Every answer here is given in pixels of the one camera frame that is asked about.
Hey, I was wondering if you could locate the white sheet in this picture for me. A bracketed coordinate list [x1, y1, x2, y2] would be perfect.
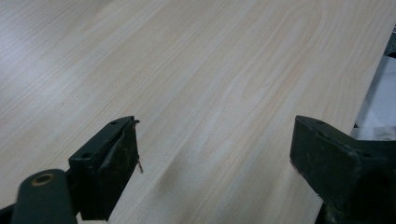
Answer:
[350, 54, 396, 142]

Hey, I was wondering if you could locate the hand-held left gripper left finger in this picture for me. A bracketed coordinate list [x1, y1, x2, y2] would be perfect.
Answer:
[68, 115, 144, 222]

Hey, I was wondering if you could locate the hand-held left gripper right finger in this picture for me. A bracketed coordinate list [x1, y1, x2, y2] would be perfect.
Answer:
[289, 115, 396, 224]

